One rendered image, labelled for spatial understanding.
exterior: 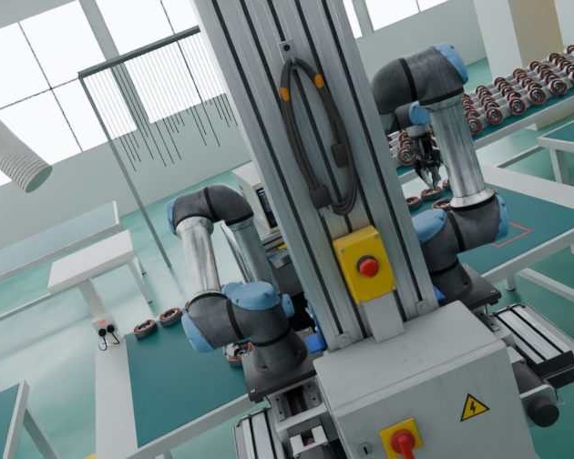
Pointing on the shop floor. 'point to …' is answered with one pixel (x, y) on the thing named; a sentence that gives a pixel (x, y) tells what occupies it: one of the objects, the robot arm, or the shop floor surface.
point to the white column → (520, 38)
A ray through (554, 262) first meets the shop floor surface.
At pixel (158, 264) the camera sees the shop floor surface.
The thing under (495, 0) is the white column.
